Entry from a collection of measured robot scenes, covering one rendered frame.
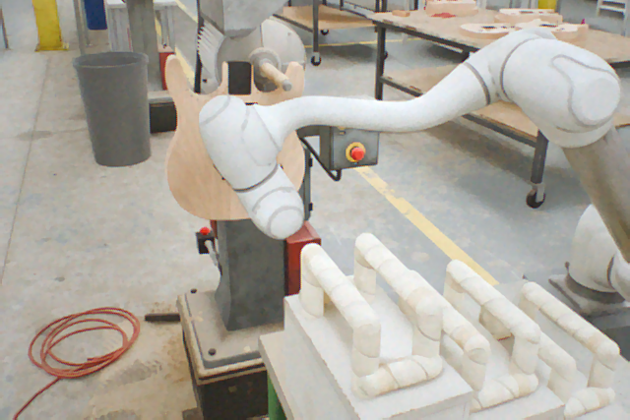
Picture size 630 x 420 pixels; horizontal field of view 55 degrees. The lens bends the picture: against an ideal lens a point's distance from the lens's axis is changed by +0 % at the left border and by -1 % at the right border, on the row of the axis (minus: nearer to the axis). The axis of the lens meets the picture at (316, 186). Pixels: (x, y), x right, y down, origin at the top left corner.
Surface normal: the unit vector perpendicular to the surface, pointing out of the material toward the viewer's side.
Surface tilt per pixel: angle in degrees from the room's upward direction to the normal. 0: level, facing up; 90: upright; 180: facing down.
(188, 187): 87
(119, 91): 93
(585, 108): 83
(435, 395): 0
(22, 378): 0
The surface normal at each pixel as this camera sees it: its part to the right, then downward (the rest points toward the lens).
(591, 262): -0.94, 0.16
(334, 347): 0.00, -0.91
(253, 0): 0.33, 0.39
